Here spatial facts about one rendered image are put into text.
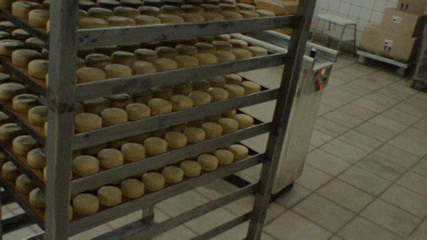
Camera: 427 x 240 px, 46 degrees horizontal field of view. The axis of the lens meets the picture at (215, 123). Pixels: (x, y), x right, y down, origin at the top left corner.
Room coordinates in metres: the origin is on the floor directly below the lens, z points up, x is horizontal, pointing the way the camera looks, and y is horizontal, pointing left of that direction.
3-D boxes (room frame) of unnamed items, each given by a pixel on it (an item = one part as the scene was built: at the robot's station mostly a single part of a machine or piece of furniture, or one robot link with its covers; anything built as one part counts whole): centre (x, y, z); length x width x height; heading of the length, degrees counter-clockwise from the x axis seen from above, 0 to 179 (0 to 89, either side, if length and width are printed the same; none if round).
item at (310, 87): (2.60, -0.50, 0.77); 0.24 x 0.04 x 0.14; 147
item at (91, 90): (0.95, 0.06, 1.23); 0.64 x 0.03 x 0.03; 139
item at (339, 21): (6.38, -1.32, 0.23); 0.45 x 0.45 x 0.46; 46
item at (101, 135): (0.95, 0.06, 1.14); 0.64 x 0.03 x 0.03; 139
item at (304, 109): (2.79, -0.20, 0.45); 0.70 x 0.34 x 0.90; 57
